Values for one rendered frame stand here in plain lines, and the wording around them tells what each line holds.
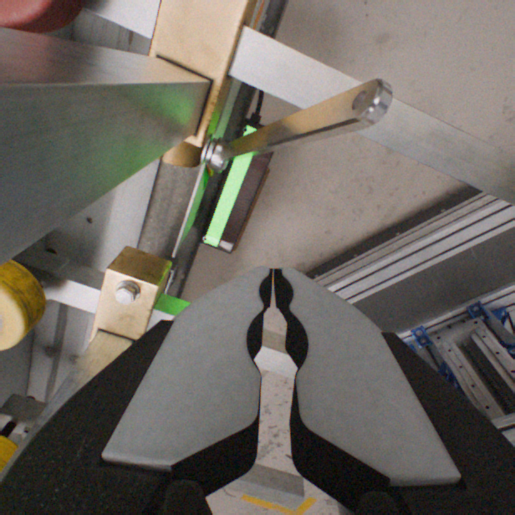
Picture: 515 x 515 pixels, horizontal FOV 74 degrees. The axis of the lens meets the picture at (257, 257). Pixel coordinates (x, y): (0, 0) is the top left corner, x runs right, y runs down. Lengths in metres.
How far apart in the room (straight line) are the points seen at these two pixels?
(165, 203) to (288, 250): 0.84
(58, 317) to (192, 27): 0.60
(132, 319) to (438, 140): 0.30
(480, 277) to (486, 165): 0.94
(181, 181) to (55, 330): 0.44
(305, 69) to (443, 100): 0.99
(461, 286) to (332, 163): 0.55
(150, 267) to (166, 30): 0.20
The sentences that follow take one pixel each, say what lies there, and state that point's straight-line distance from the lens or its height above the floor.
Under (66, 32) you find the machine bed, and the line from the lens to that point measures 0.55.
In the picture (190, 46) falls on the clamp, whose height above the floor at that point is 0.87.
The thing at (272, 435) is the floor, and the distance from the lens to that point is 1.95.
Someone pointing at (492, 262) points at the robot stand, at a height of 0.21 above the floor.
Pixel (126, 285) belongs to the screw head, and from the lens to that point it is 0.33.
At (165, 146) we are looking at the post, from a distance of 0.18.
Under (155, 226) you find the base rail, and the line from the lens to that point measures 0.48.
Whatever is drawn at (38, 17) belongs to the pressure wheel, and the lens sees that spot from 0.25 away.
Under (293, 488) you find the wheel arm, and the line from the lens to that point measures 0.61.
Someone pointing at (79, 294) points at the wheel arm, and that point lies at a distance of 0.38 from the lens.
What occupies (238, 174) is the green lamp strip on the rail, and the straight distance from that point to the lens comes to 0.43.
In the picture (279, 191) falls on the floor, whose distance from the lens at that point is 1.17.
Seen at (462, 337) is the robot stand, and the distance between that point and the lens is 1.12.
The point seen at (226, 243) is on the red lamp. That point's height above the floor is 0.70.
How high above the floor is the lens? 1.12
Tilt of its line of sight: 62 degrees down
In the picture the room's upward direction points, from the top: 175 degrees counter-clockwise
